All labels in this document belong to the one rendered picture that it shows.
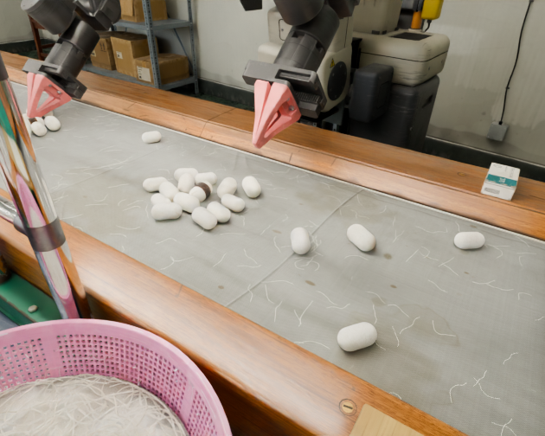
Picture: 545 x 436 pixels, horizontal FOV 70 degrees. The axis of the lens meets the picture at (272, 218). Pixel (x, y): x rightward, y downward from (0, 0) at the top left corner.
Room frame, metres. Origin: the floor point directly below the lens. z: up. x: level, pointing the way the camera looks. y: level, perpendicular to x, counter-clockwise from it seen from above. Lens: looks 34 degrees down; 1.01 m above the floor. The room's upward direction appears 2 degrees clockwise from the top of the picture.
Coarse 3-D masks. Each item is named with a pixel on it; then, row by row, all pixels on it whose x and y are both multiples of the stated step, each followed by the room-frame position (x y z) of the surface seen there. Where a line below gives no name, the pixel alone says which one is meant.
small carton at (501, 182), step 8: (496, 168) 0.46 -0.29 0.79; (504, 168) 0.46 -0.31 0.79; (512, 168) 0.46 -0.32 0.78; (488, 176) 0.44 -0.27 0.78; (496, 176) 0.44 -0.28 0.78; (504, 176) 0.44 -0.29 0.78; (512, 176) 0.44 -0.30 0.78; (488, 184) 0.43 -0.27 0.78; (496, 184) 0.42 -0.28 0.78; (504, 184) 0.42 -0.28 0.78; (512, 184) 0.42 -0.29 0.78; (488, 192) 0.43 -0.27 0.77; (496, 192) 0.42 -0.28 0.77; (504, 192) 0.42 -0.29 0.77; (512, 192) 0.41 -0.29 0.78
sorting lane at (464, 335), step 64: (64, 128) 0.67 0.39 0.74; (128, 128) 0.68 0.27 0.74; (64, 192) 0.45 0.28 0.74; (128, 192) 0.45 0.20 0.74; (320, 192) 0.46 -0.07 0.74; (192, 256) 0.32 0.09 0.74; (256, 256) 0.32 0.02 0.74; (320, 256) 0.33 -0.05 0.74; (384, 256) 0.33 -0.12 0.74; (448, 256) 0.33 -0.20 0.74; (512, 256) 0.34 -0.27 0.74; (256, 320) 0.23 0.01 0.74; (320, 320) 0.24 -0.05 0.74; (384, 320) 0.24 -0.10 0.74; (448, 320) 0.24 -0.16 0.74; (512, 320) 0.24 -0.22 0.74; (384, 384) 0.17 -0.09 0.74; (448, 384) 0.18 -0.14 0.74; (512, 384) 0.18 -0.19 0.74
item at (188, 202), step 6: (180, 192) 0.42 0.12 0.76; (174, 198) 0.41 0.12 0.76; (180, 198) 0.41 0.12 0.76; (186, 198) 0.41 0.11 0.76; (192, 198) 0.41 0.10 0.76; (180, 204) 0.40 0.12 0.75; (186, 204) 0.40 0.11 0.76; (192, 204) 0.40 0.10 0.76; (198, 204) 0.40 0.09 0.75; (186, 210) 0.40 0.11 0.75; (192, 210) 0.40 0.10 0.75
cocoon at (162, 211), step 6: (156, 204) 0.39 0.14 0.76; (162, 204) 0.39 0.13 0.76; (168, 204) 0.39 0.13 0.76; (174, 204) 0.39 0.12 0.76; (156, 210) 0.38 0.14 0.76; (162, 210) 0.38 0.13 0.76; (168, 210) 0.38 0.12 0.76; (174, 210) 0.39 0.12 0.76; (180, 210) 0.39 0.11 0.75; (156, 216) 0.38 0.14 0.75; (162, 216) 0.38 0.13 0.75; (168, 216) 0.38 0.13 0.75; (174, 216) 0.38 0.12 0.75
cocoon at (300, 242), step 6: (294, 228) 0.35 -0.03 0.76; (300, 228) 0.35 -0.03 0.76; (294, 234) 0.34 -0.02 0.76; (300, 234) 0.34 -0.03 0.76; (306, 234) 0.34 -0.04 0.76; (294, 240) 0.33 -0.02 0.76; (300, 240) 0.33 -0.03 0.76; (306, 240) 0.33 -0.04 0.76; (294, 246) 0.33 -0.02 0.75; (300, 246) 0.32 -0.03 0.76; (306, 246) 0.32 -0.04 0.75; (300, 252) 0.32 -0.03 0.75; (306, 252) 0.32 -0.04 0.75
